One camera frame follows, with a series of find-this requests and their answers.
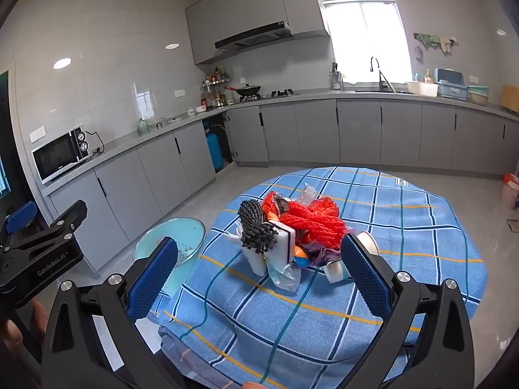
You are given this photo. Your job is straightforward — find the spice rack with bottles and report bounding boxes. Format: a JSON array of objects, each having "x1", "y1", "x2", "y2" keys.
[{"x1": 200, "y1": 65, "x2": 236, "y2": 109}]

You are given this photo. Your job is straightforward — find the grey kitchen base cabinets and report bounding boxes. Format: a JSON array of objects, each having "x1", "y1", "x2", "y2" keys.
[{"x1": 41, "y1": 89, "x2": 519, "y2": 272}]

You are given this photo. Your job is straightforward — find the red net bag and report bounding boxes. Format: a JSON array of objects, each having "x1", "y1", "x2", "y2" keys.
[{"x1": 261, "y1": 192, "x2": 348, "y2": 252}]

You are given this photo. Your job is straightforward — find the black kitchen faucet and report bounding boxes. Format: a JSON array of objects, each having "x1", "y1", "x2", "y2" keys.
[{"x1": 370, "y1": 57, "x2": 396, "y2": 93}]

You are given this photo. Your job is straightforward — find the bright kitchen window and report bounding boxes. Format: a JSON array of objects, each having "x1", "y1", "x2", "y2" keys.
[{"x1": 322, "y1": 0, "x2": 414, "y2": 86}]

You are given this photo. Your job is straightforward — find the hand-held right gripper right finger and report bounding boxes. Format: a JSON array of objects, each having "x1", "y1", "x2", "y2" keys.
[{"x1": 340, "y1": 233, "x2": 475, "y2": 389}]

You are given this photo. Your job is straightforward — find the knife holder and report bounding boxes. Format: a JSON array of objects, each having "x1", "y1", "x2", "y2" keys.
[{"x1": 329, "y1": 62, "x2": 345, "y2": 91}]

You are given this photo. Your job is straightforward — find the light blue bin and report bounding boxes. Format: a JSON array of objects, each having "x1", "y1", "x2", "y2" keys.
[{"x1": 134, "y1": 218, "x2": 206, "y2": 292}]

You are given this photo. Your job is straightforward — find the white paper cup teal band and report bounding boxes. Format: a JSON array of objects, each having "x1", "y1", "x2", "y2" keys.
[{"x1": 324, "y1": 230, "x2": 380, "y2": 283}]

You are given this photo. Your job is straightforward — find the grey wall cabinets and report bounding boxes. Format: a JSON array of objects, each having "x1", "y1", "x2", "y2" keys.
[{"x1": 186, "y1": 0, "x2": 330, "y2": 65}]

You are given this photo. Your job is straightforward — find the black gas stove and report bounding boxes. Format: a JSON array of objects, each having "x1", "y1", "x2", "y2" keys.
[{"x1": 239, "y1": 89, "x2": 295, "y2": 102}]

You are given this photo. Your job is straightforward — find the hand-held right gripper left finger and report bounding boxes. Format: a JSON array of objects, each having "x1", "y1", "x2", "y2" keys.
[{"x1": 41, "y1": 236, "x2": 180, "y2": 389}]

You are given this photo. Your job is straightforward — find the black microwave cable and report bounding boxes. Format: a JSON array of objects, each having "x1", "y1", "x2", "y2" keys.
[{"x1": 85, "y1": 131, "x2": 105, "y2": 155}]

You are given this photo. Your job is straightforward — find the black mesh scrubber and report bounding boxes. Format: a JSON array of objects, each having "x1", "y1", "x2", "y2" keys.
[{"x1": 237, "y1": 200, "x2": 280, "y2": 257}]

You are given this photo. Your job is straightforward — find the wooden cutting board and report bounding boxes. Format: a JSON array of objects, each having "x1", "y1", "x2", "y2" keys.
[{"x1": 500, "y1": 85, "x2": 519, "y2": 113}]

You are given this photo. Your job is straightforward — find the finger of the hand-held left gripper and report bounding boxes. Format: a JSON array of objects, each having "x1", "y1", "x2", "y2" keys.
[
  {"x1": 12, "y1": 200, "x2": 88, "y2": 252},
  {"x1": 0, "y1": 202, "x2": 38, "y2": 248}
]

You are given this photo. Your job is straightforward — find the black range hood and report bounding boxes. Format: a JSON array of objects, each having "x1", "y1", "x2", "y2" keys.
[{"x1": 214, "y1": 20, "x2": 293, "y2": 53}]

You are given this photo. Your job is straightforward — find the white sponge black stripe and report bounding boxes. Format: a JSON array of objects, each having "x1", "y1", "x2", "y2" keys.
[{"x1": 263, "y1": 221, "x2": 297, "y2": 266}]

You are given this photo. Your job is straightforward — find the black wok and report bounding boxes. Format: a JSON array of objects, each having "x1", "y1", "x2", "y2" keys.
[{"x1": 224, "y1": 83, "x2": 262, "y2": 99}]

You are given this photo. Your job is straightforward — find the blue plaid tablecloth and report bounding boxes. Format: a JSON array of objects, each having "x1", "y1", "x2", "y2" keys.
[{"x1": 158, "y1": 166, "x2": 485, "y2": 389}]

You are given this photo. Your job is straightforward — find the clear plastic bag red print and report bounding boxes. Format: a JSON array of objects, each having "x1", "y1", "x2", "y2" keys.
[{"x1": 298, "y1": 183, "x2": 321, "y2": 207}]

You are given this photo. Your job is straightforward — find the blue dish rack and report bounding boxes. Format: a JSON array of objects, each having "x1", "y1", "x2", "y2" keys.
[{"x1": 433, "y1": 67, "x2": 471, "y2": 100}]

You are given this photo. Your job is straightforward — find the white plastic basin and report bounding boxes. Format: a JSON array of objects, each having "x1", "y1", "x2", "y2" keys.
[{"x1": 406, "y1": 81, "x2": 439, "y2": 98}]

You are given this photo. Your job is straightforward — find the person's left hand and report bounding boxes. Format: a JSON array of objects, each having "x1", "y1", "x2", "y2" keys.
[{"x1": 0, "y1": 298, "x2": 48, "y2": 358}]

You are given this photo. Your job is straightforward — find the hanging wall cloths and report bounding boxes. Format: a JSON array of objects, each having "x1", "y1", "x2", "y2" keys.
[{"x1": 414, "y1": 32, "x2": 459, "y2": 55}]

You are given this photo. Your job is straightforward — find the white black microwave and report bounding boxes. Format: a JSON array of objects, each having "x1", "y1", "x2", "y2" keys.
[{"x1": 31, "y1": 126, "x2": 91, "y2": 185}]

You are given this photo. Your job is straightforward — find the orange bucket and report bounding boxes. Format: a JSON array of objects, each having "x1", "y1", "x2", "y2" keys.
[{"x1": 501, "y1": 173, "x2": 519, "y2": 209}]

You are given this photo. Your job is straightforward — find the purple wrapper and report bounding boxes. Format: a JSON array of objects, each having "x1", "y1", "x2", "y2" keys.
[{"x1": 314, "y1": 247, "x2": 343, "y2": 268}]

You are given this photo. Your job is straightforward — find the green plastic basket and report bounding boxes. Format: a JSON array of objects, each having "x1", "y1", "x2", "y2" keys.
[{"x1": 467, "y1": 85, "x2": 490, "y2": 107}]

